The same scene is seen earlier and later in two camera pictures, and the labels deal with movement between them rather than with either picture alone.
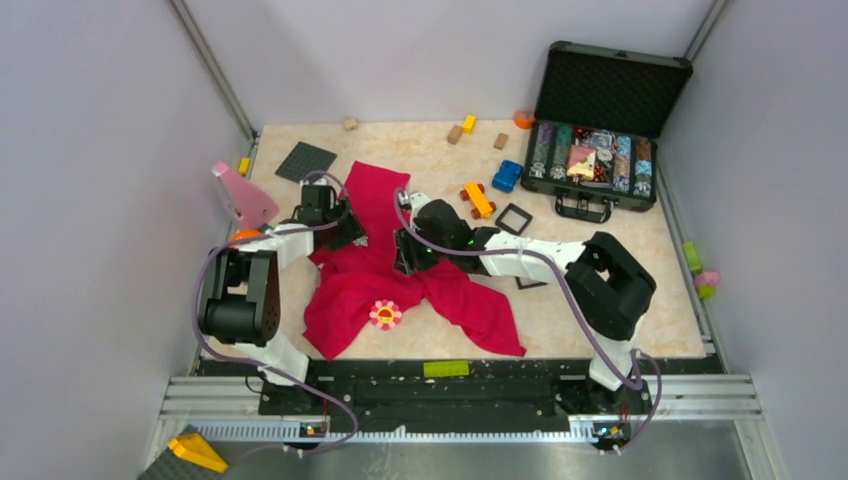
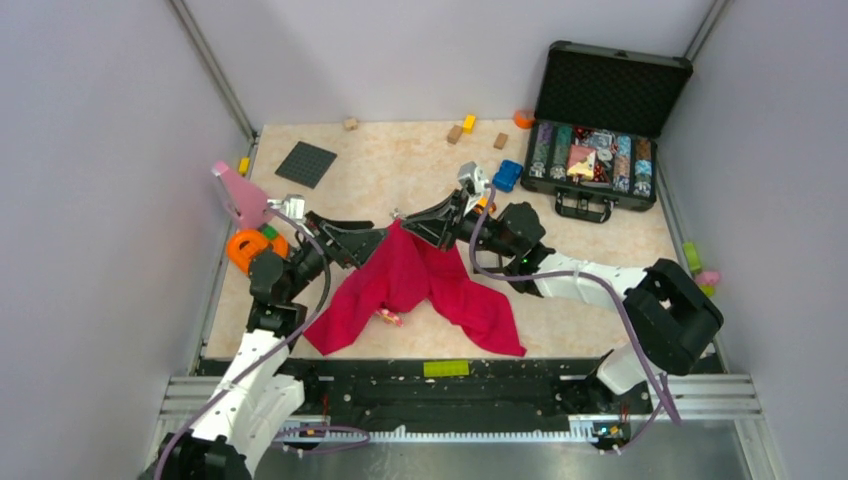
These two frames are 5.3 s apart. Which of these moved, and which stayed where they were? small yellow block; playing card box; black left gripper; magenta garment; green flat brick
Moved: magenta garment; black left gripper
Stayed: playing card box; small yellow block; green flat brick
